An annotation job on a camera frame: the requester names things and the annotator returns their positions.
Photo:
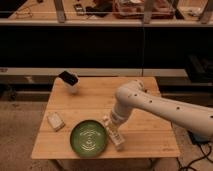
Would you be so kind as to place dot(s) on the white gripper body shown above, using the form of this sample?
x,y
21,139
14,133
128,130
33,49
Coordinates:
x,y
120,114

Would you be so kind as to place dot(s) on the green round bowl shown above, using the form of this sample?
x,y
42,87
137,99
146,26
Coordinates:
x,y
88,139

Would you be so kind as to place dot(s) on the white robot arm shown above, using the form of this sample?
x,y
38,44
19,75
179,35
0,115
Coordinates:
x,y
195,118

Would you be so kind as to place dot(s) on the white cup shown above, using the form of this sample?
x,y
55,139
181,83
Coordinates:
x,y
73,89

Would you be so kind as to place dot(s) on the wooden table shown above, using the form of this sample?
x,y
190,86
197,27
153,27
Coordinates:
x,y
146,136

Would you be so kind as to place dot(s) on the black object in cup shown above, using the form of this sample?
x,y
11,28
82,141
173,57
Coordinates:
x,y
71,79

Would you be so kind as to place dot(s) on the white rectangular sponge block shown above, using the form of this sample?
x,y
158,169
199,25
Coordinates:
x,y
55,121

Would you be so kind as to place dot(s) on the tray with clutter on shelf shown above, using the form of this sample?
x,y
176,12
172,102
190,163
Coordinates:
x,y
136,8

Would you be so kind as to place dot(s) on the black remote on shelf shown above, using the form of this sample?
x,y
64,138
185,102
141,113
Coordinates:
x,y
79,9

